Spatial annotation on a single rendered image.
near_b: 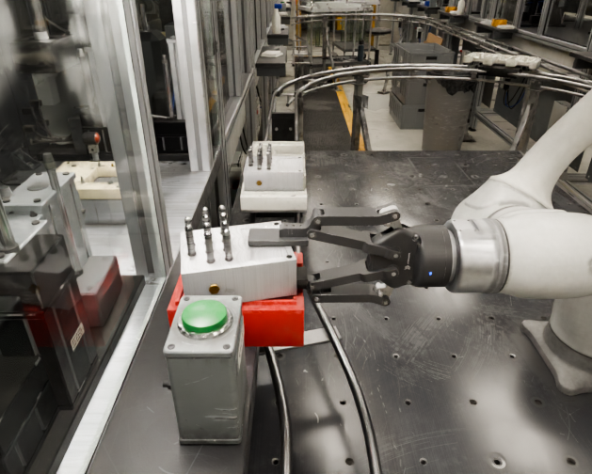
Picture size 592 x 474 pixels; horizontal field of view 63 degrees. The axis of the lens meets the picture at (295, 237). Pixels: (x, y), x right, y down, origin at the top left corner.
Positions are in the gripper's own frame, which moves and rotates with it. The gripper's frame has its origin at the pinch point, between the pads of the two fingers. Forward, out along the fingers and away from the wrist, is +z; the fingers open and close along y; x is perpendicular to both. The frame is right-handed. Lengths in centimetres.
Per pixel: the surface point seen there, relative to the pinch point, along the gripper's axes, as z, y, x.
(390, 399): -17.7, -31.8, -6.4
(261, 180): 4.9, -8.7, -44.6
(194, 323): 6.3, 4.1, 17.3
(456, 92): -119, -50, -305
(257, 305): 2.1, -3.0, 5.5
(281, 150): 1, -13, -76
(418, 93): -111, -69, -382
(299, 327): -2.7, -5.7, 6.3
